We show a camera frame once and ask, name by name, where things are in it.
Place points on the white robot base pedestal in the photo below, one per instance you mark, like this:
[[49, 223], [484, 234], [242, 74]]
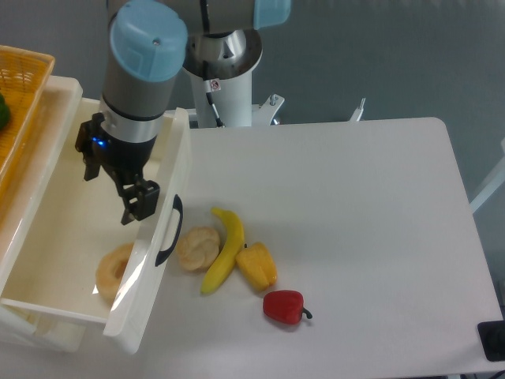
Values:
[[220, 69]]

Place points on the orange woven basket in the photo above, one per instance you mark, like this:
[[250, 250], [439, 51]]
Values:
[[24, 75]]

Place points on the round bread roll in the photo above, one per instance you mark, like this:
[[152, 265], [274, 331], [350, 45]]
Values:
[[198, 249]]

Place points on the yellow banana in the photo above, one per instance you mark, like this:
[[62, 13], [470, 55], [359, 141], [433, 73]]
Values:
[[224, 264]]

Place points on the open white upper drawer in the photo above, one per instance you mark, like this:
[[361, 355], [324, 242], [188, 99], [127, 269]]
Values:
[[77, 223]]

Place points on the white drawer cabinet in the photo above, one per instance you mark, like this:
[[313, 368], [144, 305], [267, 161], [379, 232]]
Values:
[[54, 115]]

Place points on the black device at edge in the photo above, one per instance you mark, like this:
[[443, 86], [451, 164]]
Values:
[[491, 334]]

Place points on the beige glazed donut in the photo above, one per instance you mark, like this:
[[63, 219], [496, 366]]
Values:
[[111, 268]]

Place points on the red bell pepper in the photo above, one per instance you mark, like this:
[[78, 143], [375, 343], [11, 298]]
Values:
[[285, 306]]

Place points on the white table frame bracket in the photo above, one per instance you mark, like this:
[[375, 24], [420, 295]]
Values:
[[272, 110]]

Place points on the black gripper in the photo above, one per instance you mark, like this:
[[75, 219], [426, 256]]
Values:
[[124, 162]]

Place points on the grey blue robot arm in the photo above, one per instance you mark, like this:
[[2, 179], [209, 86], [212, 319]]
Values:
[[147, 49]]

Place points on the green pepper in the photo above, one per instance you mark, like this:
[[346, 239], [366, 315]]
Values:
[[4, 112]]

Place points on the yellow bell pepper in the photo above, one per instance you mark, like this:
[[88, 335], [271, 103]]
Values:
[[257, 266]]

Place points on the black drawer handle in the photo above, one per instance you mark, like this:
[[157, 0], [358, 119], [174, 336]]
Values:
[[172, 233]]

